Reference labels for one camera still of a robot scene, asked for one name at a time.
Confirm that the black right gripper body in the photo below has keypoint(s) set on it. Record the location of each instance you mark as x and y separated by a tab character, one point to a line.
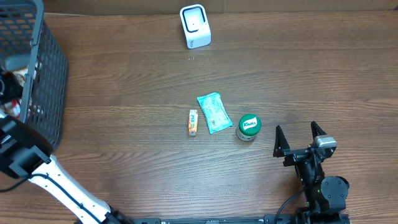
298	154

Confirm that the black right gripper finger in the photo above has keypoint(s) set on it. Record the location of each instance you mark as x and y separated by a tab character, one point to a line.
281	143
316	130

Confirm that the green lid Knorr jar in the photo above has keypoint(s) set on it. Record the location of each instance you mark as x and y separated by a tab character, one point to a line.
248	127

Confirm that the teal white snack packet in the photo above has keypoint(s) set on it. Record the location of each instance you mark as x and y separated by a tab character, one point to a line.
214	111

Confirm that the orange snack packet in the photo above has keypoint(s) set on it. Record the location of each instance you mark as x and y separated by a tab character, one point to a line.
193	123

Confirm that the white brown snack bag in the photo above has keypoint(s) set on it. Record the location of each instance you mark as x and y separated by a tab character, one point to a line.
14	107

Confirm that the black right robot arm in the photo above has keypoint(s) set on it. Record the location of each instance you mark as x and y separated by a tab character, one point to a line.
325	196

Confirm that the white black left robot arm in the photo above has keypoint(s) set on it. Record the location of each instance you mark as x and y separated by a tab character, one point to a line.
29	157

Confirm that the white barcode scanner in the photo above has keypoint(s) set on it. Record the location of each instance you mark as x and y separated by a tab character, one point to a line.
195	25

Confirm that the grey plastic mesh basket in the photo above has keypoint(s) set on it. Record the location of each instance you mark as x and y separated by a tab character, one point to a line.
25	32

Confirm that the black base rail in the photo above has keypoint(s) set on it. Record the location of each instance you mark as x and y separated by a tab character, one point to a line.
267	219

